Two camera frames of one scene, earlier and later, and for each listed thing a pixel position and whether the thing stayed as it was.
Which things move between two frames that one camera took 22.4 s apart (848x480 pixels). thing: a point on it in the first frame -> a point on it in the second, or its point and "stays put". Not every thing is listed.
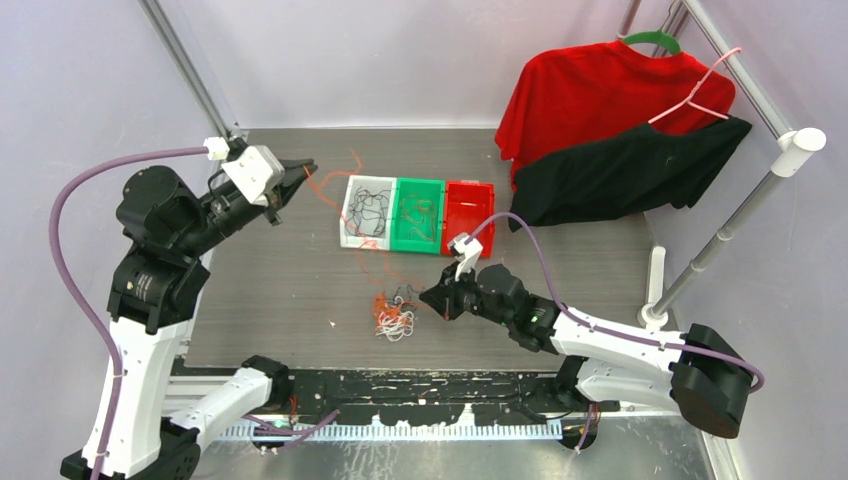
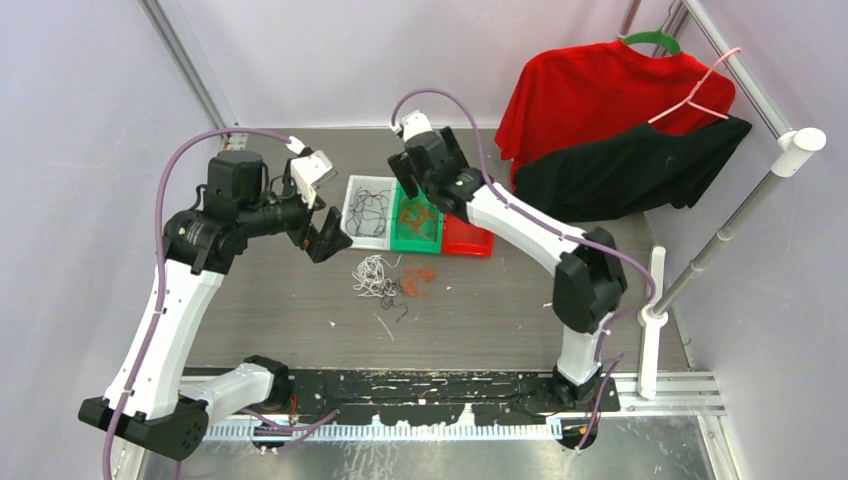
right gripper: (444, 298) -> (403, 171)
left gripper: (295, 171) -> (320, 245)
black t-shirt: (628, 171) stays put
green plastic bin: (418, 215) stays put
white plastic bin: (367, 222) stays put
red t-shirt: (578, 94) stays put
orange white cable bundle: (394, 315) -> (370, 271)
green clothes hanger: (653, 37) stays put
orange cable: (348, 226) -> (415, 217)
